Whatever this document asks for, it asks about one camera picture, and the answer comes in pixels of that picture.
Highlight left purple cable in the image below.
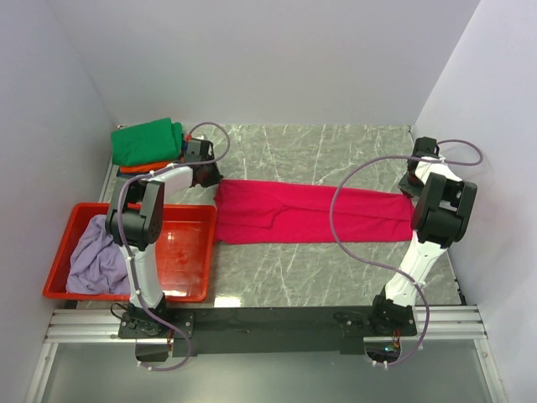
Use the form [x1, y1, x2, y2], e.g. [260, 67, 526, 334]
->
[115, 121, 232, 373]

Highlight folded orange t-shirt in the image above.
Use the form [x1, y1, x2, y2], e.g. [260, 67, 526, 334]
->
[118, 160, 178, 175]

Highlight folded green t-shirt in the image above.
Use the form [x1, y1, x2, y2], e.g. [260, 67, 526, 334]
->
[111, 118, 183, 166]

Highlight aluminium rail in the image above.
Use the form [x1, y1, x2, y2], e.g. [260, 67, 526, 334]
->
[44, 306, 488, 343]

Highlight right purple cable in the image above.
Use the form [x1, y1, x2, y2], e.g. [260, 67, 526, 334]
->
[329, 139, 484, 369]

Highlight pink red t-shirt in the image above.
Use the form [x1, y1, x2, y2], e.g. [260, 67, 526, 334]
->
[214, 179, 414, 244]

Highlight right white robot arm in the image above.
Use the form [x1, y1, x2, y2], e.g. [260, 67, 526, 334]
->
[368, 137, 477, 335]

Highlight purple cable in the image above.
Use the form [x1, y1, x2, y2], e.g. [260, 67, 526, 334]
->
[329, 139, 484, 369]
[115, 121, 232, 373]

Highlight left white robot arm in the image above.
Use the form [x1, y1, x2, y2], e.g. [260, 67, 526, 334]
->
[105, 138, 222, 338]

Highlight red plastic bin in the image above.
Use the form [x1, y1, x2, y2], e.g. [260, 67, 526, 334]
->
[43, 202, 217, 303]

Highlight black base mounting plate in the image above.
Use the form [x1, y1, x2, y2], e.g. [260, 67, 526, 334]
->
[118, 306, 417, 357]

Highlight folded navy t-shirt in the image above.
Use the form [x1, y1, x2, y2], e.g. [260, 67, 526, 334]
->
[116, 136, 190, 177]

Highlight lavender t-shirt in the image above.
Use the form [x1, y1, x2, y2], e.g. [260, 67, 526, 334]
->
[65, 215, 130, 295]

